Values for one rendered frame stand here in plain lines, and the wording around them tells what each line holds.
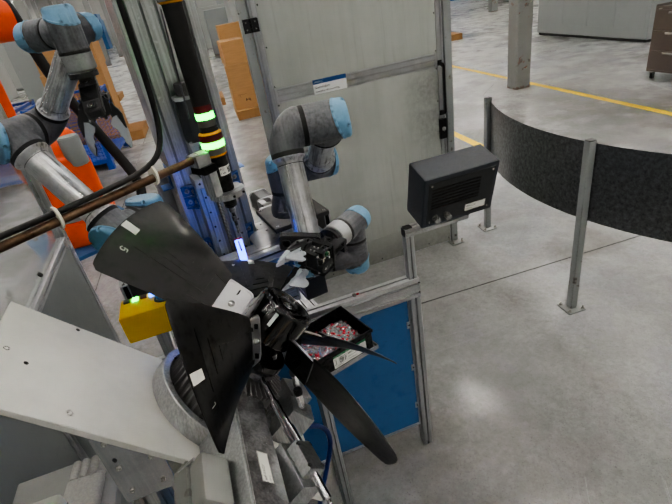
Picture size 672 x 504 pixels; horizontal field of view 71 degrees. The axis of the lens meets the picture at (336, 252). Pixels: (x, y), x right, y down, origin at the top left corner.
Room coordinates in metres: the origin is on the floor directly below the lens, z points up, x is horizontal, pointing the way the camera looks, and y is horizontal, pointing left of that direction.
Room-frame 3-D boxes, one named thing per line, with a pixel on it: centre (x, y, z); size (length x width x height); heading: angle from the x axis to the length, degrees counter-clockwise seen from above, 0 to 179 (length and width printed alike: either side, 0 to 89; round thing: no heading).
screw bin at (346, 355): (1.10, 0.07, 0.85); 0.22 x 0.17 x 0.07; 119
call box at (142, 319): (1.15, 0.56, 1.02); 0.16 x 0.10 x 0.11; 104
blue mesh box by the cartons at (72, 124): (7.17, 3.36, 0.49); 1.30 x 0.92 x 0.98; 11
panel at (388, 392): (1.25, 0.18, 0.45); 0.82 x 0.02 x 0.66; 104
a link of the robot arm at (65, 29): (1.33, 0.56, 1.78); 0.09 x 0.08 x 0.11; 63
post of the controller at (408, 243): (1.35, -0.24, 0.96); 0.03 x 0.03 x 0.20; 14
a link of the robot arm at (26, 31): (1.39, 0.64, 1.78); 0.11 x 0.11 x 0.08; 63
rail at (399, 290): (1.25, 0.18, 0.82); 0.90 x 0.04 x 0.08; 104
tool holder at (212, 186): (0.87, 0.19, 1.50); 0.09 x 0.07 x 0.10; 139
